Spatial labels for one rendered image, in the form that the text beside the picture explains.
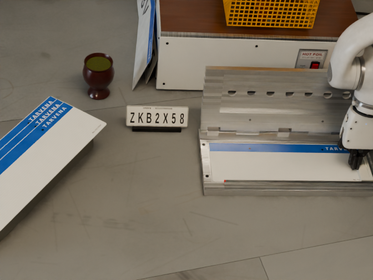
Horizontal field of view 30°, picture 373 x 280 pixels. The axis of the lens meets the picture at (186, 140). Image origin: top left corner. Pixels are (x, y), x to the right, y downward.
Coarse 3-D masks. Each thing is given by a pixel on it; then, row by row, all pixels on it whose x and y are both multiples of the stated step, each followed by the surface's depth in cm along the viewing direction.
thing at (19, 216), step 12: (36, 108) 169; (24, 120) 166; (12, 132) 162; (0, 144) 160; (60, 180) 167; (48, 192) 165; (36, 204) 162; (24, 216) 159; (12, 228) 156; (0, 240) 154
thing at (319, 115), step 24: (216, 72) 169; (240, 72) 169; (264, 72) 170; (288, 72) 170; (312, 72) 171; (216, 96) 173; (240, 96) 174; (264, 96) 175; (288, 96) 176; (312, 96) 176; (336, 96) 177; (216, 120) 176; (240, 120) 177; (264, 120) 177; (288, 120) 178; (312, 120) 179; (336, 120) 179
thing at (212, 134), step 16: (208, 128) 179; (288, 128) 182; (208, 144) 177; (208, 160) 173; (208, 192) 167; (224, 192) 168; (240, 192) 168; (256, 192) 169; (272, 192) 169; (288, 192) 169; (304, 192) 170; (320, 192) 170; (336, 192) 170; (352, 192) 171; (368, 192) 171
